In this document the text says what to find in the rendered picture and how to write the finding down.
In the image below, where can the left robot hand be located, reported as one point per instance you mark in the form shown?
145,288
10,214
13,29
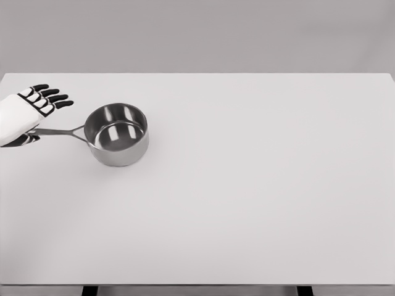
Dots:
19,114

